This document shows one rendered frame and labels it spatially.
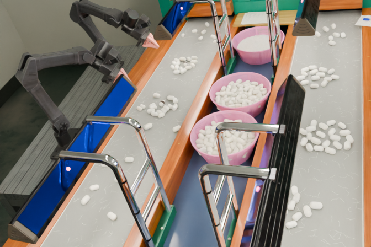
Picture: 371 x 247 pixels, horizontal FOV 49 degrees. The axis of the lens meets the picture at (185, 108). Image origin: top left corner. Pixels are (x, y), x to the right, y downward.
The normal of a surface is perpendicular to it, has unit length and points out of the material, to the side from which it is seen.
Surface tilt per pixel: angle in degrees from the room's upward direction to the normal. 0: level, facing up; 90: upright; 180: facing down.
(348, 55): 0
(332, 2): 90
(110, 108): 58
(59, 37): 90
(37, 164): 0
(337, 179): 0
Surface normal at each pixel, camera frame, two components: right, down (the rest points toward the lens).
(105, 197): -0.21, -0.78
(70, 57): 0.42, 0.37
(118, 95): 0.68, -0.39
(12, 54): 0.95, -0.02
